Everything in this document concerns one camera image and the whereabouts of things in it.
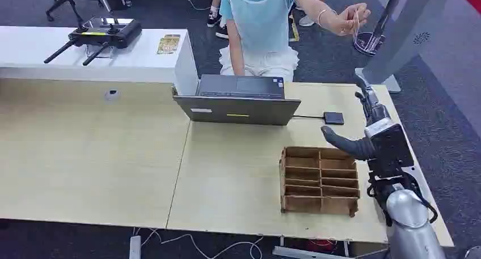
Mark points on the person's left hand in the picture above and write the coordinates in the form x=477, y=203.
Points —
x=351, y=20

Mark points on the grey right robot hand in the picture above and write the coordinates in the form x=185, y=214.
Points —
x=390, y=152

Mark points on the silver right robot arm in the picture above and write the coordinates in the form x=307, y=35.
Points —
x=411, y=227

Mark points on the person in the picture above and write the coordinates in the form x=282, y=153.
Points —
x=259, y=28
x=216, y=19
x=307, y=20

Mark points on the grey standing kiosk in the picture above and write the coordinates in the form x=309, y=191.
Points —
x=402, y=32

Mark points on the black usb hub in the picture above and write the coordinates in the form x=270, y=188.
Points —
x=334, y=118

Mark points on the wooden card sorting box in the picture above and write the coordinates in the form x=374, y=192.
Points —
x=319, y=182

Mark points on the red object under table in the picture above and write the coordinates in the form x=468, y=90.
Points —
x=322, y=245

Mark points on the white table foot bar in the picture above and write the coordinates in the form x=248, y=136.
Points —
x=300, y=253

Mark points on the grey laptop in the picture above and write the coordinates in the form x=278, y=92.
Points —
x=240, y=99

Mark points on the gold printed packet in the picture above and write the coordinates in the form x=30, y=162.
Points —
x=168, y=44

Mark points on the white counter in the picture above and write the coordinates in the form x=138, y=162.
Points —
x=131, y=62

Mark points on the black remote controller with antennas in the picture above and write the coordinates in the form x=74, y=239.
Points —
x=109, y=34

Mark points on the white power strip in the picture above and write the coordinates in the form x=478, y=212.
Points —
x=135, y=247

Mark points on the black chair base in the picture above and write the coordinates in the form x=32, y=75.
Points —
x=69, y=0

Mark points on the chrome stanchion post with base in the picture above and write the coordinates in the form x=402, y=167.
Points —
x=370, y=41

